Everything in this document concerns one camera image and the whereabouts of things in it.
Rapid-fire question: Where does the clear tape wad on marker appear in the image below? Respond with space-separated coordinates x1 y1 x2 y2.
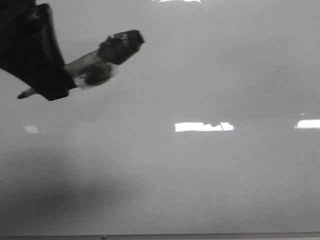
63 49 118 90

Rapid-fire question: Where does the white whiteboard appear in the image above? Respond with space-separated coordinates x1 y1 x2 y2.
0 0 320 236

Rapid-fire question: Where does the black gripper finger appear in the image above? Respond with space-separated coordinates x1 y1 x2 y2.
0 2 76 101

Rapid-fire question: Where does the white whiteboard marker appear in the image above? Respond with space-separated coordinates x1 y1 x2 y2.
18 29 145 99

